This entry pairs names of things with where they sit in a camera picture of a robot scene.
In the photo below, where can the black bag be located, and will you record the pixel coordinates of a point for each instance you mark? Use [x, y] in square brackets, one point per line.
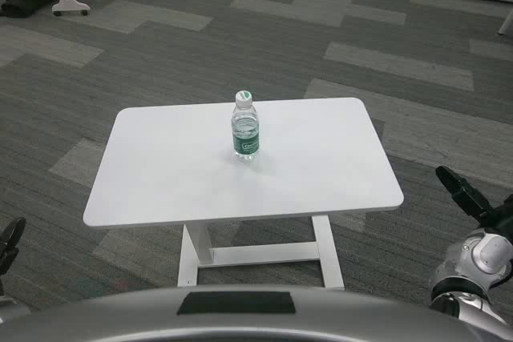
[28, 1]

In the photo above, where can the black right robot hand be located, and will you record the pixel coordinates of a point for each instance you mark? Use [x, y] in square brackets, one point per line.
[469, 198]

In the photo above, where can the small white table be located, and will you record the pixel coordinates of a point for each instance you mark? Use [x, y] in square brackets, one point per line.
[180, 166]

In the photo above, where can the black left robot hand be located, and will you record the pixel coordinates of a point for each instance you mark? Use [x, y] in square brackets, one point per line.
[11, 238]

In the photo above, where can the clear water bottle green label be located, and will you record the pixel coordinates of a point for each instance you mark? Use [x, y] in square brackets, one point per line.
[245, 129]

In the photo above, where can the silver robot chest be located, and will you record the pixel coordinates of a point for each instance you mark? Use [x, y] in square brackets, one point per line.
[120, 318]

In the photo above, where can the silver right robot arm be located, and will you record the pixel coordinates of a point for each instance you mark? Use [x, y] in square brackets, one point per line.
[489, 254]

